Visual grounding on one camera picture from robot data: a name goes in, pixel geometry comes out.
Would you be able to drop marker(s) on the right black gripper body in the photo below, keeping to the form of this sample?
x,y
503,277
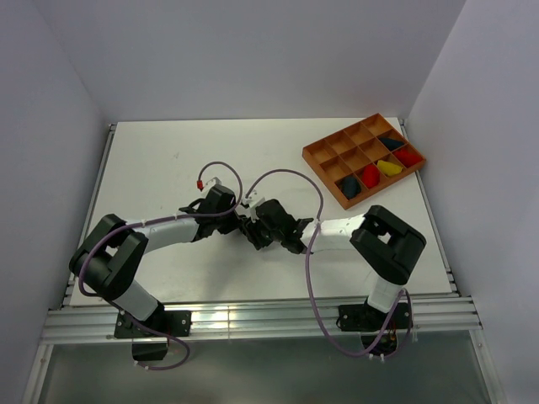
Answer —
x,y
274,235

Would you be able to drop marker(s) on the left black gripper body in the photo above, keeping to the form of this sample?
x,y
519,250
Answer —
x,y
226,223

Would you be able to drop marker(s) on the black white striped sock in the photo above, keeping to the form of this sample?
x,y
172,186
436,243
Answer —
x,y
251,231

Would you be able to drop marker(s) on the navy patterned sock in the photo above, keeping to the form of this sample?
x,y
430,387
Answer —
x,y
350,187

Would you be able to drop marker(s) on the red Christmas sock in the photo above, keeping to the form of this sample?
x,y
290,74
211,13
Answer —
x,y
370,176

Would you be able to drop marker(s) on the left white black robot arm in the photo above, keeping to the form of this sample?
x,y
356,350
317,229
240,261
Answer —
x,y
109,257

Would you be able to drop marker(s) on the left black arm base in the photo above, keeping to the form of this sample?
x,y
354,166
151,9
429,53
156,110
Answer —
x,y
152,338

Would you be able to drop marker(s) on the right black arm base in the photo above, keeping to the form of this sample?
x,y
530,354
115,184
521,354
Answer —
x,y
363,318

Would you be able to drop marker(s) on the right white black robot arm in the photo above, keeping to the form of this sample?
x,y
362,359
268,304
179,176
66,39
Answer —
x,y
388,244

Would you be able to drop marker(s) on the orange compartment tray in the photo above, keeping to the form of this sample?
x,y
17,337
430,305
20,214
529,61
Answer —
x,y
348,151

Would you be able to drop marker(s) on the yellow rolled sock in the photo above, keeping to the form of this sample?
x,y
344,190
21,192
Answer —
x,y
389,169

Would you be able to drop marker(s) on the dark green rolled sock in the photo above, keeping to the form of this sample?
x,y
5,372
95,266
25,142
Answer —
x,y
391,143

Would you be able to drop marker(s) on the red rolled sock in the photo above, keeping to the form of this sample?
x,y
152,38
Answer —
x,y
407,158

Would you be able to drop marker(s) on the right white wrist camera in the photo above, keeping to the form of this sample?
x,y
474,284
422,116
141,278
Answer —
x,y
250,205

